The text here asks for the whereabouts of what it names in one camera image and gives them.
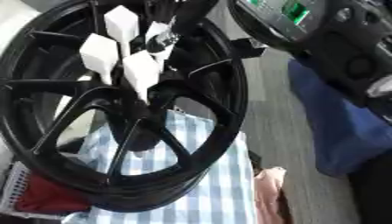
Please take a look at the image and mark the white perforated crate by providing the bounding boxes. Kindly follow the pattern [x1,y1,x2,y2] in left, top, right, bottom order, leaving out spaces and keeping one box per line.
[0,160,71,221]

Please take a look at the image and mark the blue fabric bag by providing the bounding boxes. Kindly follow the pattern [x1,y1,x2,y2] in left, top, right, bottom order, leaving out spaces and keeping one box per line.
[286,57,392,179]

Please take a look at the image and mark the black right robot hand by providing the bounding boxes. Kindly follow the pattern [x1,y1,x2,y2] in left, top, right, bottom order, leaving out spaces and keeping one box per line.
[142,0,222,54]

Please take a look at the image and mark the white pin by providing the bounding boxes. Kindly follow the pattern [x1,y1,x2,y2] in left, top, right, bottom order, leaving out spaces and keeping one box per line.
[78,32,122,86]
[143,20,179,73]
[102,4,141,60]
[121,49,163,103]

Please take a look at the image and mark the red fabric item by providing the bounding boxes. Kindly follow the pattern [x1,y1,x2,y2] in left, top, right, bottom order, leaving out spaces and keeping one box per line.
[13,171,95,214]

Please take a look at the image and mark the black spoked wheel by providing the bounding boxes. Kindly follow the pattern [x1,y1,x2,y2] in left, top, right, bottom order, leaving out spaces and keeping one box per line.
[0,0,251,214]

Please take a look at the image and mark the pink cloth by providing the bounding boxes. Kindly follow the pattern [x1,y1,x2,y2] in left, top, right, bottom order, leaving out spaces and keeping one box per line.
[252,166,290,224]

